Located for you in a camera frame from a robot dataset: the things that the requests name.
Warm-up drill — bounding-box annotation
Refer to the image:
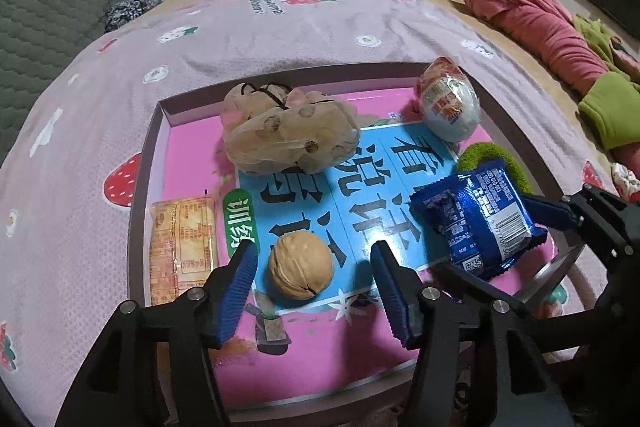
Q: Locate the green fuzzy hair scrunchie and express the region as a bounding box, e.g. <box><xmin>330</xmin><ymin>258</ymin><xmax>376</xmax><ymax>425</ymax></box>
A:
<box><xmin>457</xmin><ymin>142</ymin><xmax>533</xmax><ymax>195</ymax></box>

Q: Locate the blue snack packet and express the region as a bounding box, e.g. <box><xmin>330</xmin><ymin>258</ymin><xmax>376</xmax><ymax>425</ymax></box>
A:
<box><xmin>410</xmin><ymin>159</ymin><xmax>548</xmax><ymax>280</ymax></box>

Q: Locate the blue floral cloth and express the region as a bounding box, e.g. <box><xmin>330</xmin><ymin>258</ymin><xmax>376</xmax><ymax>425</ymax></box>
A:
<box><xmin>105</xmin><ymin>0</ymin><xmax>171</xmax><ymax>32</ymax></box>

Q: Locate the foil wrapped egg toy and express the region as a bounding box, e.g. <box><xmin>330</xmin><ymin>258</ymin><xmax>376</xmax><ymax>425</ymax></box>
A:
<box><xmin>416</xmin><ymin>57</ymin><xmax>482</xmax><ymax>142</ymax></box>

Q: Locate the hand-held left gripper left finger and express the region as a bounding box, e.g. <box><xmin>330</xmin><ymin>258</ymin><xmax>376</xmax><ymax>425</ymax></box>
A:
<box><xmin>57</xmin><ymin>239</ymin><xmax>259</xmax><ymax>427</ymax></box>

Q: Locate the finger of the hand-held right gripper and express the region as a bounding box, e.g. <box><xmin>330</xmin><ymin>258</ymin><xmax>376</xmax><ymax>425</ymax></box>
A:
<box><xmin>431</xmin><ymin>258</ymin><xmax>606</xmax><ymax>353</ymax></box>
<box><xmin>525</xmin><ymin>184</ymin><xmax>640</xmax><ymax>273</ymax></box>

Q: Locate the pink shallow box tray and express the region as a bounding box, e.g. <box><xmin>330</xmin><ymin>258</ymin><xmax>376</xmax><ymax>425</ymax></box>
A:
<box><xmin>127</xmin><ymin>62</ymin><xmax>588</xmax><ymax>410</ymax></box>

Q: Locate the grey quilted headboard cover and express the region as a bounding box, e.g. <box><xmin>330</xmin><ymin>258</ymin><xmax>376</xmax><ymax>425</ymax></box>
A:
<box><xmin>0</xmin><ymin>0</ymin><xmax>146</xmax><ymax>158</ymax></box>

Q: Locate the beige mesh bag of nuts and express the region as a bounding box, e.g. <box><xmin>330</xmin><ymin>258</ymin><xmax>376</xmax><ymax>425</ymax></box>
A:
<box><xmin>221</xmin><ymin>82</ymin><xmax>362</xmax><ymax>178</ymax></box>

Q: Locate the brown walnut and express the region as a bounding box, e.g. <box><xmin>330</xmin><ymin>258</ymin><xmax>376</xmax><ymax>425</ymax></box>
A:
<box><xmin>268</xmin><ymin>231</ymin><xmax>335</xmax><ymax>303</ymax></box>

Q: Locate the purple strawberry printed blanket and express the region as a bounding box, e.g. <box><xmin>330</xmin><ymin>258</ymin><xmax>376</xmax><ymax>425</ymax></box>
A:
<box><xmin>0</xmin><ymin>0</ymin><xmax>618</xmax><ymax>427</ymax></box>

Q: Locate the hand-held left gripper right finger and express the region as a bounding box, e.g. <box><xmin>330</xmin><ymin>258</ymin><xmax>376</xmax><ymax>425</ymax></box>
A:
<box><xmin>370</xmin><ymin>240</ymin><xmax>576</xmax><ymax>427</ymax></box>

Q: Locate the white red small scrunchie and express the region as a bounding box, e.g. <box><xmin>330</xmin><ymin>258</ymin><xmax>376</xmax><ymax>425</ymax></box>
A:
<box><xmin>611</xmin><ymin>162</ymin><xmax>640</xmax><ymax>202</ymax></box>

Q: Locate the pink quilt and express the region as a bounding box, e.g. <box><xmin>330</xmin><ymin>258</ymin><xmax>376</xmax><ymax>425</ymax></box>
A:
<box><xmin>457</xmin><ymin>0</ymin><xmax>640</xmax><ymax>168</ymax></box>

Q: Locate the orange clear snack packet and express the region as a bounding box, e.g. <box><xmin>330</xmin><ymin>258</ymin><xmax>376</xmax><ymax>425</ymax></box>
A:
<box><xmin>150</xmin><ymin>196</ymin><xmax>219</xmax><ymax>306</ymax></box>

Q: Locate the green fleece blanket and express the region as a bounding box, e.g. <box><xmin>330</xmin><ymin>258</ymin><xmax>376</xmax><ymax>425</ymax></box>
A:
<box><xmin>572</xmin><ymin>14</ymin><xmax>640</xmax><ymax>152</ymax></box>

